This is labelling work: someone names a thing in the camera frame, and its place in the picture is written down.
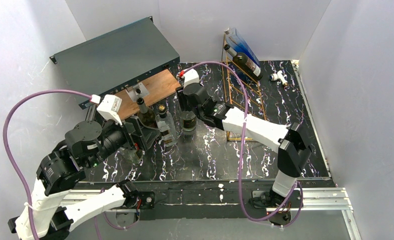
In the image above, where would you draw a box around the gold wire wine rack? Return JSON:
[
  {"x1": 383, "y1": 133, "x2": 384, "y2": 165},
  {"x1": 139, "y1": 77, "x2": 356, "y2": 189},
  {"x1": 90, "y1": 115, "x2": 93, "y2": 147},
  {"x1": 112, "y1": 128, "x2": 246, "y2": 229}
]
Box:
[{"x1": 221, "y1": 33, "x2": 271, "y2": 143}]

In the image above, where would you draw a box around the wooden board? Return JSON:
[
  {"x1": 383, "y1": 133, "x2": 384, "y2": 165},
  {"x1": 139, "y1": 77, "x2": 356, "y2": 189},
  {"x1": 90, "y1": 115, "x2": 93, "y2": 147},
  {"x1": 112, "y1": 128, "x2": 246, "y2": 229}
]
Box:
[{"x1": 115, "y1": 69, "x2": 181, "y2": 120}]

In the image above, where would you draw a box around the clear tall glass bottle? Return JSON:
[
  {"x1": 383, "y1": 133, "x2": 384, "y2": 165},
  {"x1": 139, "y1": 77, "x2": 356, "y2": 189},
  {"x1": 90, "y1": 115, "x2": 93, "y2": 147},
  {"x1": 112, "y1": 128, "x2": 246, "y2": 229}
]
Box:
[{"x1": 180, "y1": 111, "x2": 197, "y2": 135}]

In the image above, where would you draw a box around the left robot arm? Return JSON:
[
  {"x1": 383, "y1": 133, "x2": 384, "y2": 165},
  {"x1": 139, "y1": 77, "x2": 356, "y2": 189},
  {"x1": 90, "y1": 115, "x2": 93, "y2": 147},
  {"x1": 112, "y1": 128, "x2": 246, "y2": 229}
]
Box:
[{"x1": 8, "y1": 116, "x2": 160, "y2": 240}]

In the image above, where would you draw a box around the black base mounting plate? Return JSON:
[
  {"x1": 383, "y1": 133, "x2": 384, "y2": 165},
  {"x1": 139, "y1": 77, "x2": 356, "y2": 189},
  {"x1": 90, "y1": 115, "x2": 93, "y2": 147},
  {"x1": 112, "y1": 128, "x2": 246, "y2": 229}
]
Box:
[{"x1": 90, "y1": 180, "x2": 304, "y2": 222}]

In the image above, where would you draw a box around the grey rack server box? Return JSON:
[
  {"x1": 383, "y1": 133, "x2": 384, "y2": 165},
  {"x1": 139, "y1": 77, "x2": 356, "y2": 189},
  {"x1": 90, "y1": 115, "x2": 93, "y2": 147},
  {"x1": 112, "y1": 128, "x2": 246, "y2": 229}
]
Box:
[{"x1": 50, "y1": 17, "x2": 180, "y2": 97}]

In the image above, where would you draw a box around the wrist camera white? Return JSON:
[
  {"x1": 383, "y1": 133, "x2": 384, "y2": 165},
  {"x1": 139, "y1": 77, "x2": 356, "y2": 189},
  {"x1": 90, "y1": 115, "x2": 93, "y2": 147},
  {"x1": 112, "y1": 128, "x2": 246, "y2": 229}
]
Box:
[
  {"x1": 96, "y1": 94, "x2": 123, "y2": 126},
  {"x1": 178, "y1": 69, "x2": 200, "y2": 88}
]

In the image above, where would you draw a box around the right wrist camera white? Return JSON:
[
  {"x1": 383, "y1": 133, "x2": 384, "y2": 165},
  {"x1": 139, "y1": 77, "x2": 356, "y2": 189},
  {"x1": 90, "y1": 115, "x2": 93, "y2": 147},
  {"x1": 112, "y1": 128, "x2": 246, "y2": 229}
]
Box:
[{"x1": 178, "y1": 69, "x2": 200, "y2": 88}]

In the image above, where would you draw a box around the metal bracket with knob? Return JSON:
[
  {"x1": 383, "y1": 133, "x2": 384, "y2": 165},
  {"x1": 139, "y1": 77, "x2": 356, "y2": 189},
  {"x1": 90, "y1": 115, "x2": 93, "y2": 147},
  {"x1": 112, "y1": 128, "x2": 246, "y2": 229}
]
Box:
[{"x1": 126, "y1": 82, "x2": 150, "y2": 103}]

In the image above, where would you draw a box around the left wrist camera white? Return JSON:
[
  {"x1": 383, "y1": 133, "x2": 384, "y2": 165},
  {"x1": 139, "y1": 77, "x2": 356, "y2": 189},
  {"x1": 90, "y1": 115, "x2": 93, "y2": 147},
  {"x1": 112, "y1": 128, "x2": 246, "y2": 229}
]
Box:
[{"x1": 96, "y1": 94, "x2": 123, "y2": 126}]

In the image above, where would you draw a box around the aluminium frame rail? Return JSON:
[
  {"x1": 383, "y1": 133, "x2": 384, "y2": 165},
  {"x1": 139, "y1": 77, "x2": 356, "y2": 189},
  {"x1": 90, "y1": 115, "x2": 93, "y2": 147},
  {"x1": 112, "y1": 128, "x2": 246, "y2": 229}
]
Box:
[{"x1": 60, "y1": 186, "x2": 362, "y2": 240}]

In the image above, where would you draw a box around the white pipe fitting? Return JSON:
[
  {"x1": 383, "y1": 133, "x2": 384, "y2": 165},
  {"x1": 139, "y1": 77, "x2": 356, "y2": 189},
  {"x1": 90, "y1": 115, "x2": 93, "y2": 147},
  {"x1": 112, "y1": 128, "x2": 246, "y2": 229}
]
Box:
[{"x1": 269, "y1": 70, "x2": 289, "y2": 88}]

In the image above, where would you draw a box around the clear round glass bottle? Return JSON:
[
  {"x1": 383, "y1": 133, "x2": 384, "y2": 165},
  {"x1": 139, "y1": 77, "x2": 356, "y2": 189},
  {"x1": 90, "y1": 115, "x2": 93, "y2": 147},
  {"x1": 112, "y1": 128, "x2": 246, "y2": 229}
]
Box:
[{"x1": 118, "y1": 147, "x2": 145, "y2": 164}]

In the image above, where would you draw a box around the dark brown wine bottle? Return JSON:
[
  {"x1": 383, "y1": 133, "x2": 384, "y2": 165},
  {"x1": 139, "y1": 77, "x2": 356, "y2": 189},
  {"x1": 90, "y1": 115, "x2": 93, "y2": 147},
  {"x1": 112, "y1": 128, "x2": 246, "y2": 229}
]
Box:
[{"x1": 223, "y1": 44, "x2": 263, "y2": 81}]

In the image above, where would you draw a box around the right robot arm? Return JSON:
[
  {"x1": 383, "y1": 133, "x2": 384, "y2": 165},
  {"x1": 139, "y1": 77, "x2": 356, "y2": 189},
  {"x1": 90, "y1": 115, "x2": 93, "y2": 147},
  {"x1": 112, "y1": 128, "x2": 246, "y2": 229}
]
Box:
[{"x1": 175, "y1": 83, "x2": 313, "y2": 205}]

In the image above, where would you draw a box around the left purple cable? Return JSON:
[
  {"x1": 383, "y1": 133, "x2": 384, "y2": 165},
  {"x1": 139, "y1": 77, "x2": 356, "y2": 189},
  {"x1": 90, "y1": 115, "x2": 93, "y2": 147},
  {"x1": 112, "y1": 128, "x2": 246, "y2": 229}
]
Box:
[{"x1": 2, "y1": 89, "x2": 142, "y2": 240}]

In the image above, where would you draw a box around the blue glass bottle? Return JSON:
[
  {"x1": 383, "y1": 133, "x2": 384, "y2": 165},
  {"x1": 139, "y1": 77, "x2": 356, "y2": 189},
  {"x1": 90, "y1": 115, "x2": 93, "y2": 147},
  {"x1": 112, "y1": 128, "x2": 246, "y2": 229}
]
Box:
[{"x1": 224, "y1": 27, "x2": 260, "y2": 66}]

